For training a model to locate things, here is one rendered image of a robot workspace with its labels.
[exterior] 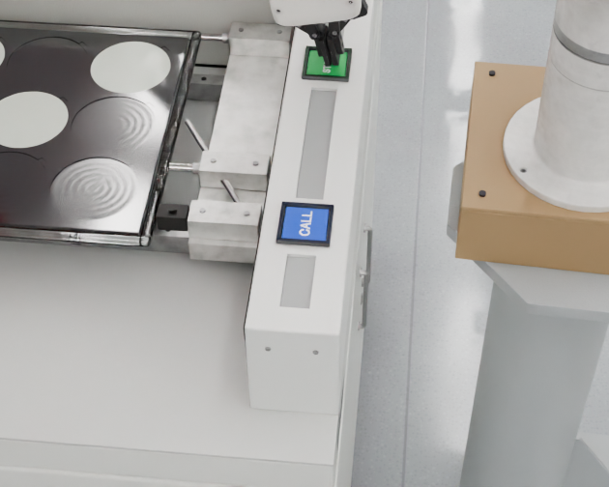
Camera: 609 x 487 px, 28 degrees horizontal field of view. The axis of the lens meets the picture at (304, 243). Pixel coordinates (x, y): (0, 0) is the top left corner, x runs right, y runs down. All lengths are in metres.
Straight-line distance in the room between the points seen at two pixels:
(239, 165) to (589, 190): 0.40
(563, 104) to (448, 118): 1.50
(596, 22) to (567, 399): 0.64
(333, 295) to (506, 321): 0.44
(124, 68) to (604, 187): 0.61
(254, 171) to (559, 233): 0.35
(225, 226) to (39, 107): 0.31
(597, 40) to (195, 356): 0.54
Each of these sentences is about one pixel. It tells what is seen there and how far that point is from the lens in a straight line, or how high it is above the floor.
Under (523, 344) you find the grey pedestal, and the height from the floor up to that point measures 0.63.
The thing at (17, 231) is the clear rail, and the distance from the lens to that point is 1.39.
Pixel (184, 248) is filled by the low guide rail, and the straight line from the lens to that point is 1.43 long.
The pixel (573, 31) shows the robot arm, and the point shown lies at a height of 1.12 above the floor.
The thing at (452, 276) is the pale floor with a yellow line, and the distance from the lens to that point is 2.50.
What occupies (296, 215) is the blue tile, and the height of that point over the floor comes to 0.96.
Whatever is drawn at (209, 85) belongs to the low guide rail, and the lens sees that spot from 1.61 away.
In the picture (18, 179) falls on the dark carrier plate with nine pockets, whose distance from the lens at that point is 1.45.
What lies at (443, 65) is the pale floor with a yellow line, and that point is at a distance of 2.97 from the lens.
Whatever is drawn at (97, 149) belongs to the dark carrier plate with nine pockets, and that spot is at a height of 0.90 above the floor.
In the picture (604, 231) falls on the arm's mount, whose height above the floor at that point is 0.89.
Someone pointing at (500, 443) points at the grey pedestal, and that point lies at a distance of 1.80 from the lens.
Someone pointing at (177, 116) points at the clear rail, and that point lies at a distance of 1.49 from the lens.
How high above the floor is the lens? 1.90
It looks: 48 degrees down
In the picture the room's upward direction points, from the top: 1 degrees counter-clockwise
